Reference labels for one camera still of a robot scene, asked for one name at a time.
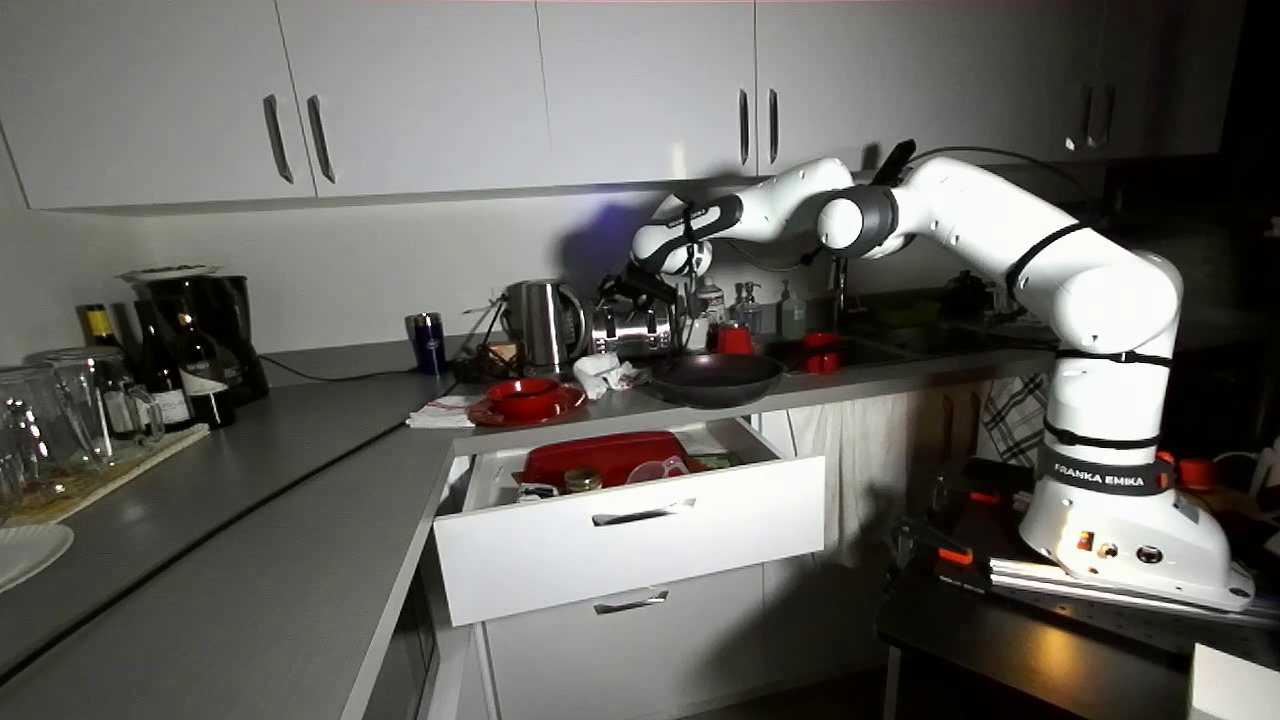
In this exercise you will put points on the wooden cutting board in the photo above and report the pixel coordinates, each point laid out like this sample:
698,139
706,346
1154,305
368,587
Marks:
123,469

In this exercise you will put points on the wide white cabinet door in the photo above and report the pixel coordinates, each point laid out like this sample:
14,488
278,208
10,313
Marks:
134,95

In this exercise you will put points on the checkered towel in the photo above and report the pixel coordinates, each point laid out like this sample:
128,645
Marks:
1012,420

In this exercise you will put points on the sink faucet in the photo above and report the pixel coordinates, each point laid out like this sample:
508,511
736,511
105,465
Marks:
840,287

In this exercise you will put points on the glass jar with lid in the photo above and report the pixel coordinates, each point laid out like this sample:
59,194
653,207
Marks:
746,305

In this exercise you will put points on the white mug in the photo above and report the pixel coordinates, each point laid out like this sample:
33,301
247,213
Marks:
693,335

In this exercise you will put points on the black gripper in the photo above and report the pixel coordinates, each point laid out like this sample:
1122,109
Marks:
642,279

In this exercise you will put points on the dark wine bottle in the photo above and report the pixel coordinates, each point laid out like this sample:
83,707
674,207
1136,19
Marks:
163,383

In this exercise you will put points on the white plate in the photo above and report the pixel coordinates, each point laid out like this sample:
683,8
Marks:
27,549

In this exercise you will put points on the white curtain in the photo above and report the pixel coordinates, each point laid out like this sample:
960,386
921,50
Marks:
840,461

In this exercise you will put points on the dark plate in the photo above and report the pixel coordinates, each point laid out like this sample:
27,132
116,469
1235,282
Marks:
706,378

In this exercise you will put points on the white napkin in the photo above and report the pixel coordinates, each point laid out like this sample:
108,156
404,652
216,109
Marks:
435,413

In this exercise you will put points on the small red cup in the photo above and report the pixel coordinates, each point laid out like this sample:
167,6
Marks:
820,349

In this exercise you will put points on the bottle with yellow cap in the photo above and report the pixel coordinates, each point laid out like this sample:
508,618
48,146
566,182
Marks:
96,327

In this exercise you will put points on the small brown jar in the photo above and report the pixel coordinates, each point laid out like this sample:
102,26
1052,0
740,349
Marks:
496,357

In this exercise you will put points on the open white drawer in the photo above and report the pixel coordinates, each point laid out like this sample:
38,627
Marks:
624,544

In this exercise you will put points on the clear drinking glass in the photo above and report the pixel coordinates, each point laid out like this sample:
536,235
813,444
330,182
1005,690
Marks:
22,434
72,406

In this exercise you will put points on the closed white drawer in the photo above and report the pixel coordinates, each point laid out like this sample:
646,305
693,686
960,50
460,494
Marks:
624,652

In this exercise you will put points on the red bowl on counter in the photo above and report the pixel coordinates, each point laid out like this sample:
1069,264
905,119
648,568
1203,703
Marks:
527,417

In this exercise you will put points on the black control box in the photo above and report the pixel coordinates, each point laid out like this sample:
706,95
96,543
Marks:
974,535

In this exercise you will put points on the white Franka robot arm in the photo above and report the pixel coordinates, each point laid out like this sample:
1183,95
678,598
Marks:
1092,295

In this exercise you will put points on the white cloth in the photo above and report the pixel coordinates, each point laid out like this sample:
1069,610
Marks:
600,372

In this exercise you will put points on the black robot cart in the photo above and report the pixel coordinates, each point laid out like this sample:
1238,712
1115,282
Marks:
1042,652

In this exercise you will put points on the chrome toaster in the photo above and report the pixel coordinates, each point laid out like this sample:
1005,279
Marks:
628,330

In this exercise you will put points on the black coffee maker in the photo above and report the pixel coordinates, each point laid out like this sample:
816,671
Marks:
200,335

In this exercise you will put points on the white box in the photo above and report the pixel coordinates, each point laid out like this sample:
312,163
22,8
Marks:
1235,686

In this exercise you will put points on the slim dark bottle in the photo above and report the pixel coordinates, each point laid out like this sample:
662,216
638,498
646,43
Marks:
128,335

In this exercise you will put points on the steel electric kettle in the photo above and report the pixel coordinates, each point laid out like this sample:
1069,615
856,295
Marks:
543,327

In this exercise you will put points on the shadowed white cabinet door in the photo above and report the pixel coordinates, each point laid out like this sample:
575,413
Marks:
905,65

